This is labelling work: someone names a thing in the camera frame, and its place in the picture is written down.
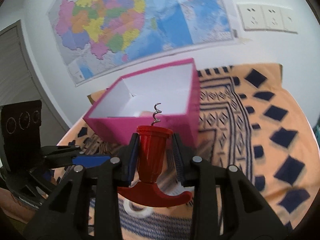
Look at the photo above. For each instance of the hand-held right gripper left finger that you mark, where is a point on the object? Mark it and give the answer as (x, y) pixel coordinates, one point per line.
(133, 160)

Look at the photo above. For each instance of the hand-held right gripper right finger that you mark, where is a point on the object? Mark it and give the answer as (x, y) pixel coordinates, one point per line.
(178, 162)

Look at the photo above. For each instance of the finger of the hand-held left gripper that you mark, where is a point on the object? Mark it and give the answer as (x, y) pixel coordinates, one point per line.
(62, 150)
(92, 160)

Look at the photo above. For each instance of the red corkscrew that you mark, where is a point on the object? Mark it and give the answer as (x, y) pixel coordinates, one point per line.
(150, 155)

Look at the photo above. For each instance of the pink cardboard box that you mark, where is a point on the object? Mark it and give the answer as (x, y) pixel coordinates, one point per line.
(115, 130)

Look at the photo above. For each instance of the white tape roll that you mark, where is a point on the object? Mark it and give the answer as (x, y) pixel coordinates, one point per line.
(143, 213)

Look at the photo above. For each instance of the grey door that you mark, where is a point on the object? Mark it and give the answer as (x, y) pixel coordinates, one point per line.
(15, 67)

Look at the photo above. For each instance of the pink cloth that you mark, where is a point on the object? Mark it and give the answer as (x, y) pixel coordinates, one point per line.
(12, 202)

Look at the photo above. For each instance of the orange patterned blanket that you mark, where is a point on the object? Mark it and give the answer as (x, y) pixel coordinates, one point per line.
(275, 142)

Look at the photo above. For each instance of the blue plastic basket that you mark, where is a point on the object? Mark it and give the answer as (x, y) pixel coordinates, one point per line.
(317, 132)

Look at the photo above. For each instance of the colourful wall map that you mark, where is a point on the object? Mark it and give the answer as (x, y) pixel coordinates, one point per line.
(112, 25)

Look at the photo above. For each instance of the white wall socket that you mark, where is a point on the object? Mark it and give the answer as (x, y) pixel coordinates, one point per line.
(252, 17)
(272, 17)

